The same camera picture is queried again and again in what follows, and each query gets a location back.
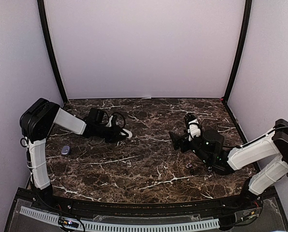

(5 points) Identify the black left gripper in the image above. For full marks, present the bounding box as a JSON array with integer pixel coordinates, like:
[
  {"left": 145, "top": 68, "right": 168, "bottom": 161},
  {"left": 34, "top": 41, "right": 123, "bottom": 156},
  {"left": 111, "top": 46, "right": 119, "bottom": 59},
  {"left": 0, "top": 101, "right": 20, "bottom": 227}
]
[{"left": 95, "top": 123, "right": 128, "bottom": 143}]

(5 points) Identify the right black frame post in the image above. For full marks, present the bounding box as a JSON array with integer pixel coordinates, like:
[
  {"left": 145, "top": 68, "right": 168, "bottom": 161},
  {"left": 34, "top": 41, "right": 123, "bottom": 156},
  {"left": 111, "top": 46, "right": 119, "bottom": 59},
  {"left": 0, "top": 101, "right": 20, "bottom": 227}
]
[{"left": 223, "top": 0, "right": 252, "bottom": 102}]

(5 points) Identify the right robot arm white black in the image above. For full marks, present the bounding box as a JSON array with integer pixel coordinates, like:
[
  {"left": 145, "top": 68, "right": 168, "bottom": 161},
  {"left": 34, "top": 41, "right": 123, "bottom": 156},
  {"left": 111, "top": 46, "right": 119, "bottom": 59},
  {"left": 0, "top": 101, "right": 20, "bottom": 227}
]
[{"left": 169, "top": 114, "right": 288, "bottom": 210}]

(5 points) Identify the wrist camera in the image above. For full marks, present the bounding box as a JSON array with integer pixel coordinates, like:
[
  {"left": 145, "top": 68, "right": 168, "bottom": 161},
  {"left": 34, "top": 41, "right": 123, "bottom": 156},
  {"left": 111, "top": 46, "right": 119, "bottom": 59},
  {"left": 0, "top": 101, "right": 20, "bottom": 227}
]
[
  {"left": 86, "top": 108, "right": 118, "bottom": 127},
  {"left": 184, "top": 113, "right": 201, "bottom": 141}
]

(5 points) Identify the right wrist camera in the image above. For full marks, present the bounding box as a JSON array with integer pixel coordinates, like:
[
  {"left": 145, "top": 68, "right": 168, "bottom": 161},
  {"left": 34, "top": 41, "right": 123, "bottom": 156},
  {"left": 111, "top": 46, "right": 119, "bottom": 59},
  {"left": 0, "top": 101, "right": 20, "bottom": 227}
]
[{"left": 184, "top": 113, "right": 201, "bottom": 141}]

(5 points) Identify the black front table rail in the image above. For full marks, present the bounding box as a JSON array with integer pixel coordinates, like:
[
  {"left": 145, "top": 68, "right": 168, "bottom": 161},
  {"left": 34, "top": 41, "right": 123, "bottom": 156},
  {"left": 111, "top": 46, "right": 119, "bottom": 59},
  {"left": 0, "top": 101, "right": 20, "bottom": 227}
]
[{"left": 49, "top": 195, "right": 243, "bottom": 218}]

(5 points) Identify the black frame post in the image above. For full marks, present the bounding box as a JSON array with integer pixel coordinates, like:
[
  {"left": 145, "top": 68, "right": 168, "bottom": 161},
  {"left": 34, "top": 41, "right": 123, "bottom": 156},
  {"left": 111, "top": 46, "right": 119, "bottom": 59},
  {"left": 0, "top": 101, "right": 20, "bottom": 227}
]
[
  {"left": 37, "top": 0, "right": 68, "bottom": 103},
  {"left": 223, "top": 0, "right": 252, "bottom": 102}
]

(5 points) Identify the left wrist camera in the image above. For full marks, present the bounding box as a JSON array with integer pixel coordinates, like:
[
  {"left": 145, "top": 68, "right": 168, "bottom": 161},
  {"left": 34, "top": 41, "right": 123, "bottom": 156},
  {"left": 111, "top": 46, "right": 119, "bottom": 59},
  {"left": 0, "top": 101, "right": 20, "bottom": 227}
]
[{"left": 86, "top": 108, "right": 118, "bottom": 127}]

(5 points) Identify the white earbud charging case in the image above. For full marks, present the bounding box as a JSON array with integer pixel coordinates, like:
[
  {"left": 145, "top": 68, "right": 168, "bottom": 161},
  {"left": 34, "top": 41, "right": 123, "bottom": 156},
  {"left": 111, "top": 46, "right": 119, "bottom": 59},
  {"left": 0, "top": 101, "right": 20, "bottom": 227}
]
[{"left": 121, "top": 129, "right": 133, "bottom": 138}]

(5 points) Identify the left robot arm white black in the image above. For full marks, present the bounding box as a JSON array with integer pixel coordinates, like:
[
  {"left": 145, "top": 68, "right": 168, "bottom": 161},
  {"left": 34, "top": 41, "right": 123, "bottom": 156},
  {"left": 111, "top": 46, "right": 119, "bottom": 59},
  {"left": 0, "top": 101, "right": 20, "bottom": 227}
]
[{"left": 19, "top": 98, "right": 133, "bottom": 191}]

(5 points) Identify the left black frame post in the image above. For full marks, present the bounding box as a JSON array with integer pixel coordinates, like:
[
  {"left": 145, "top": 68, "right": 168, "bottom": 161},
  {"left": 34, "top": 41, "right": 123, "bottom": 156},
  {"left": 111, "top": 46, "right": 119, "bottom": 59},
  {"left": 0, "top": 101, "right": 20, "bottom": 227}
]
[{"left": 37, "top": 0, "right": 68, "bottom": 103}]

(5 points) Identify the purple earbud charging case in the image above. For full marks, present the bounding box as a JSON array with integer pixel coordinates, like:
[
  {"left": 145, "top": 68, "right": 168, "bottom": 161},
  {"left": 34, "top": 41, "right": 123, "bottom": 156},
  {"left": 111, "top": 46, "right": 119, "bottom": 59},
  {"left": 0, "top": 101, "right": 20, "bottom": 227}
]
[{"left": 61, "top": 145, "right": 71, "bottom": 156}]

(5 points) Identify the white slotted cable duct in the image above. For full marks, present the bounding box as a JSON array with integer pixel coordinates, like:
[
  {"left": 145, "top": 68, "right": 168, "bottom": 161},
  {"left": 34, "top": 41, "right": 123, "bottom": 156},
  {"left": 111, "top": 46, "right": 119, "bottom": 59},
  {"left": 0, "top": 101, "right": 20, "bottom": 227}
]
[{"left": 19, "top": 206, "right": 220, "bottom": 232}]

